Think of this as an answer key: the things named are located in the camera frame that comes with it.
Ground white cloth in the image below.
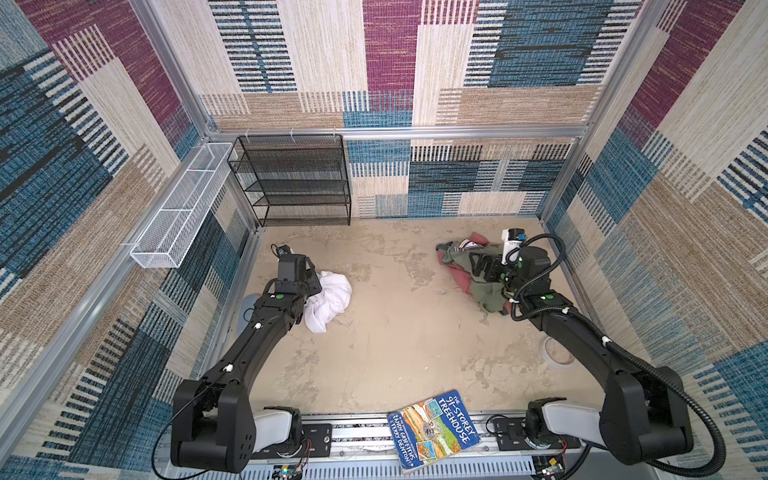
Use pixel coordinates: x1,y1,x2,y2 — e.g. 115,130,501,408
303,271,352,334

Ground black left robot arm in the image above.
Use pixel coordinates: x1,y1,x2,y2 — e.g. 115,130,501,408
170,253,322,473

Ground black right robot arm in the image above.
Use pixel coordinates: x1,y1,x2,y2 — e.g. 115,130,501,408
455,242,694,466

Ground green cloth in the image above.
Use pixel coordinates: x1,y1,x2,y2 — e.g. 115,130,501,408
435,232,511,315

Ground striped patterned cloth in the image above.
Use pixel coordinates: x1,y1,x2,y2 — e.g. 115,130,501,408
457,239,487,251

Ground pink red cloth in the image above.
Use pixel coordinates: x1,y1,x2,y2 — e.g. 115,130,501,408
435,232,489,295

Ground grey blue oval object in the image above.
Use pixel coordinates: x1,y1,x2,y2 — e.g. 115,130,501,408
236,294,260,337

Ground white tape roll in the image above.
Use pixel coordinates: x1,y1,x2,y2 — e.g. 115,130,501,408
540,336,576,370

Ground colourful Treehouse book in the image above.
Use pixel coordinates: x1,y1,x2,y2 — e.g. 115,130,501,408
387,390,480,474

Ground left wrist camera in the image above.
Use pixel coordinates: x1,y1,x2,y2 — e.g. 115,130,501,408
270,244,293,258

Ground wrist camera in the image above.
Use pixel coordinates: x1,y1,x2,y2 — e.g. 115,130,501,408
501,228,526,265
270,244,293,258

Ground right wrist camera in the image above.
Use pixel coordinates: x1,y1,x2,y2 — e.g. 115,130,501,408
501,228,526,265

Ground black wire mesh shelf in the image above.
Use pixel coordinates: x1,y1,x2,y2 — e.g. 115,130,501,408
229,134,352,228

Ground white wire mesh basket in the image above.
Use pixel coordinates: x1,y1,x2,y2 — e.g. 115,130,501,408
130,143,233,269

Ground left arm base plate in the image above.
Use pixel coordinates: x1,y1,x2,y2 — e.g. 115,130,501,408
251,423,333,460

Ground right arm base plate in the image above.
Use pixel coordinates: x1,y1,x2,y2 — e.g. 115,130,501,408
485,414,583,452

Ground black corrugated cable hose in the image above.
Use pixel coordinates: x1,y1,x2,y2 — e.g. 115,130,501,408
503,232,727,479

